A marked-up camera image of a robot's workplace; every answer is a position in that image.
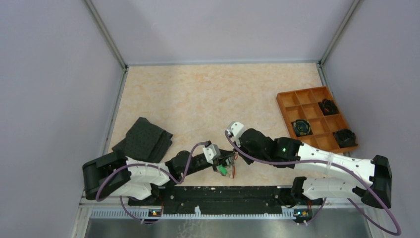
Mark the keyring with coloured keys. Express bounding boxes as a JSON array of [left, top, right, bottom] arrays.
[[213, 152, 238, 179]]

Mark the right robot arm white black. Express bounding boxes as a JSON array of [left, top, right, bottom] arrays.
[[225, 126, 392, 209]]

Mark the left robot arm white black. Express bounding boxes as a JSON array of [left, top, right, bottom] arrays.
[[82, 149, 234, 205]]

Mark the dark patterned rolled item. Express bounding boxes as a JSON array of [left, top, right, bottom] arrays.
[[292, 119, 312, 137]]

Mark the black folded cloth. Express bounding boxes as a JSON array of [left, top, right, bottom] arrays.
[[112, 117, 173, 163]]

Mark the orange compartment tray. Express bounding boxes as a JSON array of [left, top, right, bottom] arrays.
[[276, 86, 358, 153]]

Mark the black rolled item top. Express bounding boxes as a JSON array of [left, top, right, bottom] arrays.
[[318, 99, 339, 116]]

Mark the black rolled item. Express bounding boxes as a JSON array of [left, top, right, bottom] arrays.
[[318, 99, 339, 116], [333, 128, 358, 148]]

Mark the black rolled item bottom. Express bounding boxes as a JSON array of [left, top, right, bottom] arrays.
[[333, 128, 358, 148]]

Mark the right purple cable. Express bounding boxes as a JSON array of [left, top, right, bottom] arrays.
[[224, 130, 402, 237]]

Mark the purple cable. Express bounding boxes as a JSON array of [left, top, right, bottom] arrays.
[[224, 130, 402, 237], [96, 141, 210, 226]]

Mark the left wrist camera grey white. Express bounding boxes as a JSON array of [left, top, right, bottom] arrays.
[[203, 144, 221, 164]]

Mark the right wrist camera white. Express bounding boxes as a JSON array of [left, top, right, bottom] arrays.
[[226, 121, 246, 139]]

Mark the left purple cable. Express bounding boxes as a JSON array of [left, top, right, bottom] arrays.
[[96, 141, 210, 226]]

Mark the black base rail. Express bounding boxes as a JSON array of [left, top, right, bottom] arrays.
[[128, 186, 322, 215]]

